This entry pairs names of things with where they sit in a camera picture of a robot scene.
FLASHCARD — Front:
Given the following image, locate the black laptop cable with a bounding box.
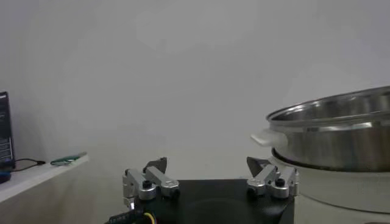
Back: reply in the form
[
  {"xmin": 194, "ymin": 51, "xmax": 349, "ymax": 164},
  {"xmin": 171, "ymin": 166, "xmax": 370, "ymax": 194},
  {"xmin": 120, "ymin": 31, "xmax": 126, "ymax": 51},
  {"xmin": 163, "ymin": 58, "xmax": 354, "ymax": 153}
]
[{"xmin": 11, "ymin": 158, "xmax": 46, "ymax": 173}]

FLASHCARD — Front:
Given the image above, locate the white side table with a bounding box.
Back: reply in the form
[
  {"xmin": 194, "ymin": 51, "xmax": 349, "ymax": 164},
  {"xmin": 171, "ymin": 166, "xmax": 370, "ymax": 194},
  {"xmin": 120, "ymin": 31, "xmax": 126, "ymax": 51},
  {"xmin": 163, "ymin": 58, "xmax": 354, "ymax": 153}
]
[{"xmin": 0, "ymin": 153, "xmax": 90, "ymax": 205}]

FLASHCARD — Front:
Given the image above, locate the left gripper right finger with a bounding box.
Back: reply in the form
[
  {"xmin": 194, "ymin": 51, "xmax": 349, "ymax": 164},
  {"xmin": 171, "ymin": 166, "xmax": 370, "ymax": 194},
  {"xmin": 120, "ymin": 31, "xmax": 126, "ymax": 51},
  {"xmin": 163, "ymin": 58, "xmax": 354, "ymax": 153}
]
[{"xmin": 246, "ymin": 156, "xmax": 300, "ymax": 200}]

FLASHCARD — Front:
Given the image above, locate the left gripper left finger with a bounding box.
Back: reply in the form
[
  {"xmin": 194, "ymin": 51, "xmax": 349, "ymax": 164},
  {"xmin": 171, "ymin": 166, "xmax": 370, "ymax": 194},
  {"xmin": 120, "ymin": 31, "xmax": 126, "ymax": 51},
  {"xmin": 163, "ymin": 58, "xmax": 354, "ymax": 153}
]
[{"xmin": 122, "ymin": 156, "xmax": 180, "ymax": 208}]

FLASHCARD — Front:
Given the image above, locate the steel steamer basket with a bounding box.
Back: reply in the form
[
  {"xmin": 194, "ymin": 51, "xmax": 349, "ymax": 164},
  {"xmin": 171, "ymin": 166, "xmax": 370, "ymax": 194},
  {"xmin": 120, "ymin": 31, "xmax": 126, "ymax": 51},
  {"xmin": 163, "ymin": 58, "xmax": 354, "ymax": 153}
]
[{"xmin": 250, "ymin": 86, "xmax": 390, "ymax": 173}]

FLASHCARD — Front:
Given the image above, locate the green white handheld device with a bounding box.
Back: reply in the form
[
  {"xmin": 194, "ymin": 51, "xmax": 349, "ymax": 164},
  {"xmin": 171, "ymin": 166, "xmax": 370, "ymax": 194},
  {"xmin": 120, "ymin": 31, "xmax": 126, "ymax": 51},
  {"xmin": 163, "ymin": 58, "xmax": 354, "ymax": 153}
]
[{"xmin": 50, "ymin": 151, "xmax": 88, "ymax": 167}]

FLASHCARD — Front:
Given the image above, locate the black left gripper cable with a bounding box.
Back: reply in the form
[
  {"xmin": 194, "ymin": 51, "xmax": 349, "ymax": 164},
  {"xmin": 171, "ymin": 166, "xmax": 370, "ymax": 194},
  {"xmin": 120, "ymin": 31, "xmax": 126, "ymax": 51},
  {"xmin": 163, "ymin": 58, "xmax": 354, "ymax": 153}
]
[{"xmin": 105, "ymin": 209, "xmax": 157, "ymax": 224}]

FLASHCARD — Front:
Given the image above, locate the white electric cooker base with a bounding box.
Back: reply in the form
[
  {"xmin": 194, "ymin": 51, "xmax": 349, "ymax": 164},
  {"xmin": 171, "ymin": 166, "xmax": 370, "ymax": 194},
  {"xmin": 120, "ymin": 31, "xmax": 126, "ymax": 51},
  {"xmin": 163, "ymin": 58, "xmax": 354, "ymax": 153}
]
[{"xmin": 269, "ymin": 156, "xmax": 390, "ymax": 214}]

